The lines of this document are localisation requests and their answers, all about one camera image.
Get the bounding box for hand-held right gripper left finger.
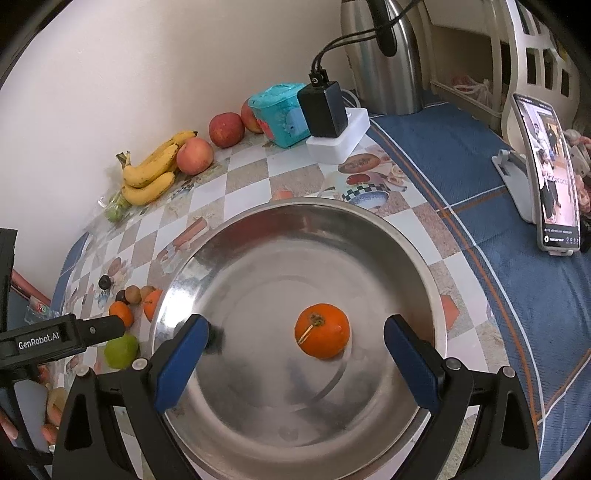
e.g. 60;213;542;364
54;314;211;480

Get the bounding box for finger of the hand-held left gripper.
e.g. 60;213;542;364
76;314;126;352

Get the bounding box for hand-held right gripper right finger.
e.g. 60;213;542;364
383;314;541;480

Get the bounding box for orange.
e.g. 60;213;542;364
109;301;134;328
143;289;164;322
294;303;351;360

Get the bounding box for green round fruit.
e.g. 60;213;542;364
104;333;139;370

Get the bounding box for stainless steel basin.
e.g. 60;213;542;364
148;198;448;480

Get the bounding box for clear bag of green fruits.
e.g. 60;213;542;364
97;187;134;223

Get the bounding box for person's left hand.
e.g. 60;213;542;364
41;364;68;445

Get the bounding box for glass mug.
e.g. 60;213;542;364
23;295;63;324

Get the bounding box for red wooden bar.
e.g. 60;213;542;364
11;270;47;301

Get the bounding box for bunch of yellow bananas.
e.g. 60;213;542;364
115;130;198;206

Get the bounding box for blue tablecloth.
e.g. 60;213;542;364
51;90;591;480

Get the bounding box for checkered printed tablecloth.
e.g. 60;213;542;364
51;124;497;480

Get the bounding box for red apple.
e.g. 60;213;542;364
240;99;264;134
176;138;214;175
209;112;245;148

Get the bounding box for white phone stand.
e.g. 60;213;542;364
491;95;539;224

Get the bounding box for white power strip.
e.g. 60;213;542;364
306;108;371;163

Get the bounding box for smartphone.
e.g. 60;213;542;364
515;92;581;252

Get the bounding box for pink patterned cloth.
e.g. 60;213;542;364
563;129;591;252

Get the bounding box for teal plastic box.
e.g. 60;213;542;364
248;83;311;149

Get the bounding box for black power adapter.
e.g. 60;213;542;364
297;80;349;138

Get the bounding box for white plastic bag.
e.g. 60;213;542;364
455;76;494;108

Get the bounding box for stainless steel kettle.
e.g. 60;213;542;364
341;0;423;116

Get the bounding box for black cable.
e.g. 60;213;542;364
310;0;422;84

